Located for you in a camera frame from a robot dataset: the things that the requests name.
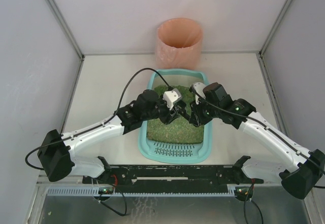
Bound base power cable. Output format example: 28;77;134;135
97;174;127;216
235;180;265;224

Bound black litter scoop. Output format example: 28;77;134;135
177;108;191;123

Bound left black camera cable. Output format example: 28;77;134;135
24;68;171;170

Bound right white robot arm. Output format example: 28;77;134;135
189;82;324;200

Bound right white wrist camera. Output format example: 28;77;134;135
190;82;206;105

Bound teal plastic litter box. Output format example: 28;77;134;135
138;69;213;164

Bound left base power cable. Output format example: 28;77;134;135
97;174;127;216

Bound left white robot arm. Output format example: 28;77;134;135
37;88;186;182

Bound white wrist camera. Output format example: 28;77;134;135
190;82;206;105
162;88;182;110

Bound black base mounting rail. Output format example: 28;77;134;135
82;165;253;193

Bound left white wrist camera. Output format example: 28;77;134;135
162;88;182;110

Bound right base power cable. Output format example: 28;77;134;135
235;180;265;224

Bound white slotted cable duct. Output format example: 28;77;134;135
47;186;245;197

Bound pink lined trash bin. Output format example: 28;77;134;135
155;18;203;70

